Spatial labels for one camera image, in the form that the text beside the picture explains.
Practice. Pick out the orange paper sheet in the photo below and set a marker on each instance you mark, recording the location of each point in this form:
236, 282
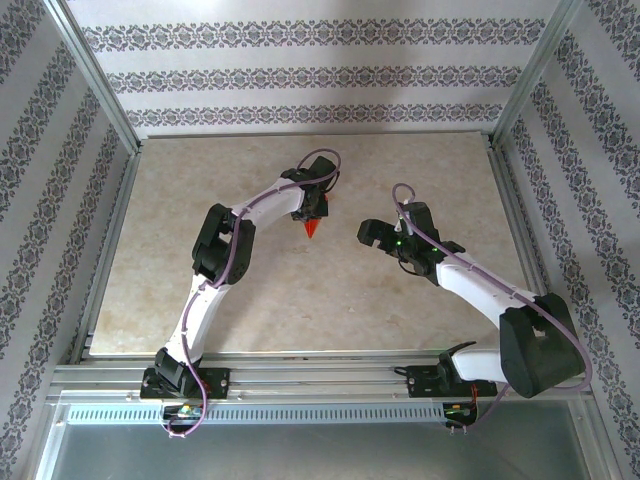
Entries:
312, 229

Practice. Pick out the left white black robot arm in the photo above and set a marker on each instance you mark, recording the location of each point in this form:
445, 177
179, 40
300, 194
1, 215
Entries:
270, 200

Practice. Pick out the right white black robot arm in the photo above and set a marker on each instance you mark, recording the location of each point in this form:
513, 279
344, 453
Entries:
475, 290

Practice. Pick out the grey metal sheet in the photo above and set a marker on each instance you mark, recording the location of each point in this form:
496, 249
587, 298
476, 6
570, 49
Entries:
320, 455

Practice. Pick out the short aluminium cross rail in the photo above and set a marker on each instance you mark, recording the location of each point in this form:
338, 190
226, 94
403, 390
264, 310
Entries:
310, 135

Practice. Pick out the aluminium side rail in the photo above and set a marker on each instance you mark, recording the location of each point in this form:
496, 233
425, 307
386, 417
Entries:
527, 250
107, 250

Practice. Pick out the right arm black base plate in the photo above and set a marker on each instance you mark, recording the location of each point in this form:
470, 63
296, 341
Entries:
417, 382

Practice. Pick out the wide aluminium mounting rail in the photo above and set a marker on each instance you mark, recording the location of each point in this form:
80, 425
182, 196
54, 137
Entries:
320, 380

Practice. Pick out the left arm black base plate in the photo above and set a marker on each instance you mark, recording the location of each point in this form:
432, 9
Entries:
220, 382

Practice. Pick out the aluminium frame post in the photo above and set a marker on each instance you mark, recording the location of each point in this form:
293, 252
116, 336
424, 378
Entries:
95, 75
532, 75

